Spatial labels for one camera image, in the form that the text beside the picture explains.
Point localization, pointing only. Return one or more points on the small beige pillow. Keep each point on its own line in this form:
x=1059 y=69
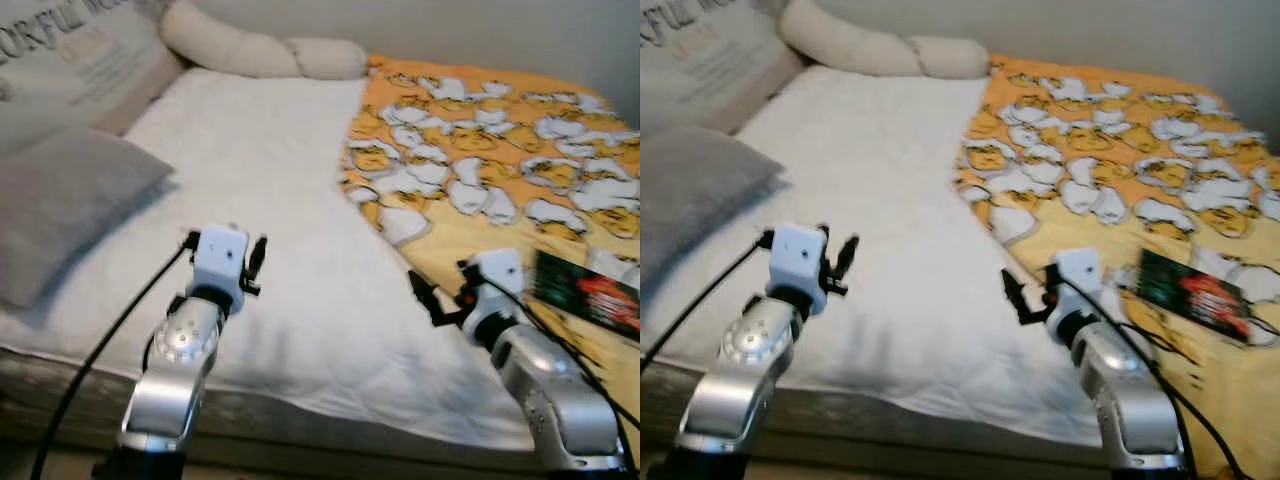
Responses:
x=950 y=58
x=325 y=60

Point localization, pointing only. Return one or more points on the grey bed base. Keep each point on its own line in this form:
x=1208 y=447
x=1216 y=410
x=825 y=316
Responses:
x=300 y=430
x=900 y=430

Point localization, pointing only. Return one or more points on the grey pillow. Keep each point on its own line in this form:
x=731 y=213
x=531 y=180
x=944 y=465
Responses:
x=690 y=200
x=70 y=210

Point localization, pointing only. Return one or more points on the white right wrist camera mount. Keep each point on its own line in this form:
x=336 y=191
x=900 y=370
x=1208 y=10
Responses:
x=1075 y=283
x=495 y=285

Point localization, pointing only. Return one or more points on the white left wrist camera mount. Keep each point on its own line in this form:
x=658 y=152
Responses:
x=218 y=255
x=798 y=255

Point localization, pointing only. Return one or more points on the yellow cartoon egg blanket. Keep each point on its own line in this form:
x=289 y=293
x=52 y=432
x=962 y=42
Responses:
x=1130 y=180
x=500 y=180

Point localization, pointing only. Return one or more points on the white quilted mattress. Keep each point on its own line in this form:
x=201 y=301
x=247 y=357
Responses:
x=260 y=200
x=880 y=200

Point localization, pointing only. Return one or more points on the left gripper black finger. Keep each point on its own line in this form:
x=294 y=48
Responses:
x=257 y=258
x=847 y=258

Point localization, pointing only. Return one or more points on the large beige pillow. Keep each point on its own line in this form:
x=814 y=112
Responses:
x=230 y=50
x=850 y=45

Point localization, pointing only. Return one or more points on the dark red-green cover book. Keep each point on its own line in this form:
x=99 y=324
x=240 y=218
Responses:
x=580 y=290
x=1195 y=295

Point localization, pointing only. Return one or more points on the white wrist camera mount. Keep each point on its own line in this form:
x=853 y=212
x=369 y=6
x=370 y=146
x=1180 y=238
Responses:
x=798 y=255
x=1075 y=283
x=218 y=255
x=495 y=285

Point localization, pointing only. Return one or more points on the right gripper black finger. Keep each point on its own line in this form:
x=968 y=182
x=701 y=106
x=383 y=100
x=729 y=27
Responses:
x=424 y=294
x=1017 y=292

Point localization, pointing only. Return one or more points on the beige lettered cushion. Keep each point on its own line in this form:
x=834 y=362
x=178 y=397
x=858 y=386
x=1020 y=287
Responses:
x=80 y=70
x=700 y=70

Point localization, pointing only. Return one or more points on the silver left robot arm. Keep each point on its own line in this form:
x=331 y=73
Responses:
x=165 y=390
x=735 y=390

